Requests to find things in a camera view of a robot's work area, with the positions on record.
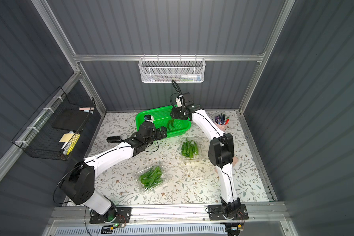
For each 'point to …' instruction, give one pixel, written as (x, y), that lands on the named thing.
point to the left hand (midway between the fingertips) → (161, 129)
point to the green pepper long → (171, 121)
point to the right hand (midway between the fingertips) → (174, 113)
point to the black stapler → (114, 139)
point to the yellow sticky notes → (66, 137)
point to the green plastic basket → (162, 117)
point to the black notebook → (71, 119)
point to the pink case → (235, 160)
